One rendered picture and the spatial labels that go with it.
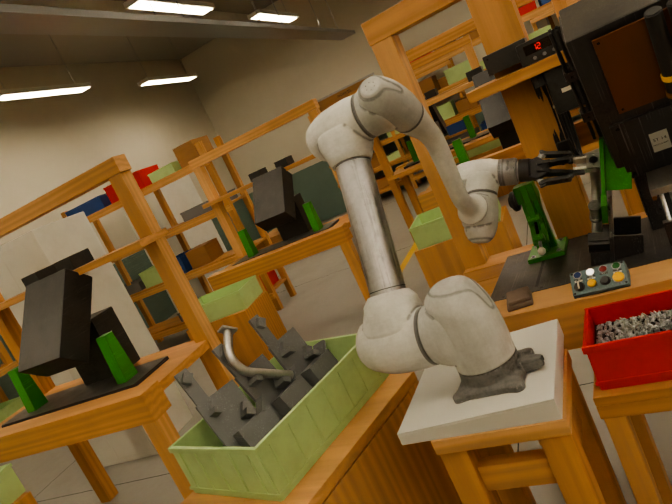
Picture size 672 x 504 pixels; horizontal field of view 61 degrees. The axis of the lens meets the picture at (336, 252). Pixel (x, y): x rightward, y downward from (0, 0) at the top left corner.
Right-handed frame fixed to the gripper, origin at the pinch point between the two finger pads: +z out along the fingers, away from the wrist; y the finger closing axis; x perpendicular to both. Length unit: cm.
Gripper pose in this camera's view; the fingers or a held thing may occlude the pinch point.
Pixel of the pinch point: (585, 164)
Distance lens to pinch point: 198.8
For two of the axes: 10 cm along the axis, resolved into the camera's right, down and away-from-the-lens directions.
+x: 4.2, 4.1, 8.1
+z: 8.9, -0.4, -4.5
